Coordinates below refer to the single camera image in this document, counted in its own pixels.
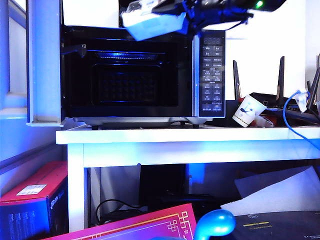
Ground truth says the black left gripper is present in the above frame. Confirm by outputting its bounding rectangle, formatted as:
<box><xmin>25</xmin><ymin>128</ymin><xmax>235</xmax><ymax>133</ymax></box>
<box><xmin>151</xmin><ymin>0</ymin><xmax>254</xmax><ymax>35</ymax></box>

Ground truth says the clear plastic snack box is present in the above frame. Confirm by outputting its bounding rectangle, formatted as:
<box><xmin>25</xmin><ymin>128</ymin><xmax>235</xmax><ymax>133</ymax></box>
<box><xmin>119</xmin><ymin>0</ymin><xmax>188</xmax><ymax>42</ymax></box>

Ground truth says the black glass microwave door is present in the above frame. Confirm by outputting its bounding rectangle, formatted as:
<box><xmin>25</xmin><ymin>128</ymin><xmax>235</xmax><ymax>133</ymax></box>
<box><xmin>24</xmin><ymin>0</ymin><xmax>63</xmax><ymax>127</ymax></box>

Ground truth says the silver Midea microwave oven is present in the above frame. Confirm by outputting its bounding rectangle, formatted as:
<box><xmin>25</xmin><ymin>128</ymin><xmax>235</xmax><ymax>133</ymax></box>
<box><xmin>59</xmin><ymin>24</ymin><xmax>227</xmax><ymax>130</ymax></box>

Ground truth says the magenta box gold pattern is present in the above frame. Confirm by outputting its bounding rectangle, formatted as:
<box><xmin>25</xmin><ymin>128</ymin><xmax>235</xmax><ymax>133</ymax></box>
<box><xmin>42</xmin><ymin>202</ymin><xmax>198</xmax><ymax>240</ymax></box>

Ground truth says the red and black cardboard box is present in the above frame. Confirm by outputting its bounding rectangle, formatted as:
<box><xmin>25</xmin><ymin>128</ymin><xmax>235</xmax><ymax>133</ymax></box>
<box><xmin>0</xmin><ymin>160</ymin><xmax>69</xmax><ymax>240</ymax></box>

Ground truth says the black box yellow print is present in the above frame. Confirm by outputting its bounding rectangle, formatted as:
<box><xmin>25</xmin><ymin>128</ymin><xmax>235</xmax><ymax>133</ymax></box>
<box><xmin>224</xmin><ymin>211</ymin><xmax>320</xmax><ymax>240</ymax></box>

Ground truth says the black patterned bag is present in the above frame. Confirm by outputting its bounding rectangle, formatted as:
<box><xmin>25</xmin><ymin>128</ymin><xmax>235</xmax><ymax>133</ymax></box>
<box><xmin>118</xmin><ymin>0</ymin><xmax>131</xmax><ymax>28</ymax></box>

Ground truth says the white paper cup blue print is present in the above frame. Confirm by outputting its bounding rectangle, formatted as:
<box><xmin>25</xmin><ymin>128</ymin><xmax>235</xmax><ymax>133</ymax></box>
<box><xmin>231</xmin><ymin>94</ymin><xmax>268</xmax><ymax>128</ymax></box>

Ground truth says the white table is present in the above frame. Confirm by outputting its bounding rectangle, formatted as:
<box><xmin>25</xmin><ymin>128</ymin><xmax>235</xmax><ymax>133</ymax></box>
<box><xmin>55</xmin><ymin>126</ymin><xmax>320</xmax><ymax>233</ymax></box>

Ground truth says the black router with antennas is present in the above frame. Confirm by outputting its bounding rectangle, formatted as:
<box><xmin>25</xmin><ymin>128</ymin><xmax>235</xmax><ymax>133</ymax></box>
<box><xmin>224</xmin><ymin>55</ymin><xmax>320</xmax><ymax>126</ymax></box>

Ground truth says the small red white package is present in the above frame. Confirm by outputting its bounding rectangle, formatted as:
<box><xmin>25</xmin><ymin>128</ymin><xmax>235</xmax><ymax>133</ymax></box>
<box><xmin>249</xmin><ymin>112</ymin><xmax>277</xmax><ymax>128</ymax></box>

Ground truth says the black computer case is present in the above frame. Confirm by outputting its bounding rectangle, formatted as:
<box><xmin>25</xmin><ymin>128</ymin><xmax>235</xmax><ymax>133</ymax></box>
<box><xmin>138</xmin><ymin>163</ymin><xmax>223</xmax><ymax>221</ymax></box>

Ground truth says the grey paper sheet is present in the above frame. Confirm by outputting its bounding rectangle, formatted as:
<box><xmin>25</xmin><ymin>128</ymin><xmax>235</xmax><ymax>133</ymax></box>
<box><xmin>234</xmin><ymin>165</ymin><xmax>312</xmax><ymax>200</ymax></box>

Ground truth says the glossy blue rounded object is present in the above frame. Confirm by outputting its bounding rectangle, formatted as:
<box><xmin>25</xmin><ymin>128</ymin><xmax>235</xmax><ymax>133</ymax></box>
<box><xmin>193</xmin><ymin>209</ymin><xmax>237</xmax><ymax>240</ymax></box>

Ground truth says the white paper sheet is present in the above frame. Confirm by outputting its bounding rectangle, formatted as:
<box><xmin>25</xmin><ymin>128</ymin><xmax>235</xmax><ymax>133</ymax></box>
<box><xmin>220</xmin><ymin>165</ymin><xmax>320</xmax><ymax>217</ymax></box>

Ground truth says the blue network cable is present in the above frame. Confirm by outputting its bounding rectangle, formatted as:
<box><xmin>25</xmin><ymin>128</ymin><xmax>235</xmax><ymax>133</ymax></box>
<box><xmin>282</xmin><ymin>89</ymin><xmax>320</xmax><ymax>151</ymax></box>

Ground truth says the white tag on cable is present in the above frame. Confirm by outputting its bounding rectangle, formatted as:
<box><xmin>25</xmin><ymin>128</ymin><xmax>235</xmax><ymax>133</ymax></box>
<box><xmin>294</xmin><ymin>88</ymin><xmax>311</xmax><ymax>113</ymax></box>

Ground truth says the thin black power cable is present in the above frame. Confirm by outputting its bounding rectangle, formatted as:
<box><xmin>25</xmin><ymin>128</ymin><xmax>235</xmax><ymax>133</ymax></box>
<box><xmin>96</xmin><ymin>198</ymin><xmax>143</xmax><ymax>226</ymax></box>

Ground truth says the grey partition frame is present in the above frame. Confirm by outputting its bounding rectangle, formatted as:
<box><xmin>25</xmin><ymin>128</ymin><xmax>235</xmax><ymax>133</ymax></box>
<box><xmin>0</xmin><ymin>0</ymin><xmax>63</xmax><ymax>176</ymax></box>

